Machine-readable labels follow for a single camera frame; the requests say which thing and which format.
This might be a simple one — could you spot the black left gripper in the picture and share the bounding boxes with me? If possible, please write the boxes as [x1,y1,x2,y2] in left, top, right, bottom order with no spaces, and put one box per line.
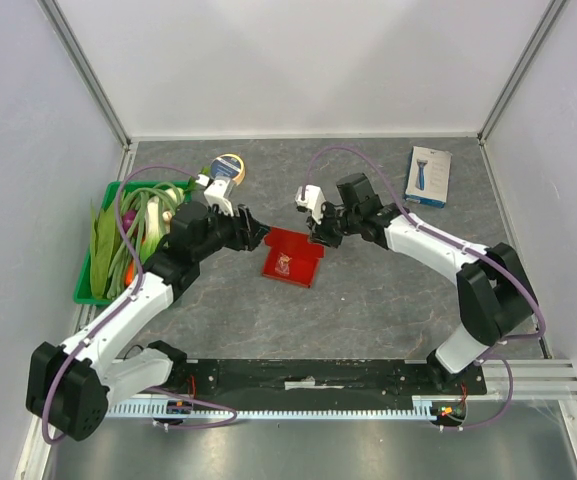
[193,201,270,261]

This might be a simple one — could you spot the red paper box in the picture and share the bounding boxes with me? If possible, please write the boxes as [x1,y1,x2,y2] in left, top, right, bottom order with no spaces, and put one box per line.
[262,227,325,288]

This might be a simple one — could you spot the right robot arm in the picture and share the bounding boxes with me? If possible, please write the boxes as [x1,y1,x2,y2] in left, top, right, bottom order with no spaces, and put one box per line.
[295,173,538,394]

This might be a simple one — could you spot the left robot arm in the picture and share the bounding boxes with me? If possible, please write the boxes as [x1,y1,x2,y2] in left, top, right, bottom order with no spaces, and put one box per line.
[26,201,271,444]

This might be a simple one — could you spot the razor package box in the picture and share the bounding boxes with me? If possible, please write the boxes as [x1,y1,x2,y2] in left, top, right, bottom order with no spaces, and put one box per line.
[404,146,452,208]

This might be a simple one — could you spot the clear plastic bag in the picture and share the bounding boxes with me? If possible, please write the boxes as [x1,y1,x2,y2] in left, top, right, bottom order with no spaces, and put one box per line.
[276,254,292,275]

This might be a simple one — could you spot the masking tape roll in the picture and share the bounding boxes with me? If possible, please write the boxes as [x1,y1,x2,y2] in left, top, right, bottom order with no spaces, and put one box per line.
[210,153,246,186]

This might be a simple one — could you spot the green long beans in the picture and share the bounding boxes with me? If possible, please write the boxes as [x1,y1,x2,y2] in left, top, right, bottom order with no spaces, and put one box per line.
[105,182,189,300]

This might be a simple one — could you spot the bok choy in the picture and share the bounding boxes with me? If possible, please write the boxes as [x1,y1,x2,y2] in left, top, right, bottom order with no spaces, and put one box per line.
[139,197,172,264]

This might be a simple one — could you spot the purple onion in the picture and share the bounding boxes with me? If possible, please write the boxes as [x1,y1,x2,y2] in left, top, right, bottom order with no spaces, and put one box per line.
[121,209,137,232]

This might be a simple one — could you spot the orange carrot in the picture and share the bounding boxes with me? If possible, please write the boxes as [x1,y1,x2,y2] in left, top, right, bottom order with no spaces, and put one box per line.
[124,261,135,287]

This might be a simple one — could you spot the green leafy vegetables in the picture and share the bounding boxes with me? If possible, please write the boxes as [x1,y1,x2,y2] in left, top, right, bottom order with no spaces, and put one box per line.
[89,197,121,300]

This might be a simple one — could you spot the green plastic tray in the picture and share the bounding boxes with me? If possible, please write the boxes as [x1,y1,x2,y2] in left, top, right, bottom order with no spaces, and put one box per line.
[72,180,195,305]

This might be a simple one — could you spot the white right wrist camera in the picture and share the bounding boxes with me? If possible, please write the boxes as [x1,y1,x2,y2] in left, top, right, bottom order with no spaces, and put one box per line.
[295,184,325,225]

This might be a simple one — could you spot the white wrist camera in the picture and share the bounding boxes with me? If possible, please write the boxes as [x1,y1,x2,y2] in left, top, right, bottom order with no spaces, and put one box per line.
[197,174,235,216]
[295,184,325,225]

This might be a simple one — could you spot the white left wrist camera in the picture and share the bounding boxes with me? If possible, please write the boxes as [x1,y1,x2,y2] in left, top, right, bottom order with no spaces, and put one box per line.
[197,174,235,216]

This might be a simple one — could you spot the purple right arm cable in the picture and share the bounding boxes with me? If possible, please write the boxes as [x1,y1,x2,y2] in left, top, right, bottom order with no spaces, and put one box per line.
[306,146,549,432]

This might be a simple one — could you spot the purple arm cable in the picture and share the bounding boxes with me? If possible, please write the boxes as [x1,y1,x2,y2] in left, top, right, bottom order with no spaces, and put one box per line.
[41,164,239,445]
[306,146,549,432]

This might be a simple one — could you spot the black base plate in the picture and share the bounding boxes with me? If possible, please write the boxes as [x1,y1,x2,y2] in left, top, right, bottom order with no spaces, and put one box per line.
[163,359,487,411]

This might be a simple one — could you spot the slotted cable duct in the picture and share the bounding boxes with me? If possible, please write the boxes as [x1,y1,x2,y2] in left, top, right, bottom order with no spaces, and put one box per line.
[106,395,437,421]

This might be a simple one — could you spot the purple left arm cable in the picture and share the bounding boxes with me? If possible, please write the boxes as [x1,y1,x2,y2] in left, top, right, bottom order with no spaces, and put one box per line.
[41,164,239,445]

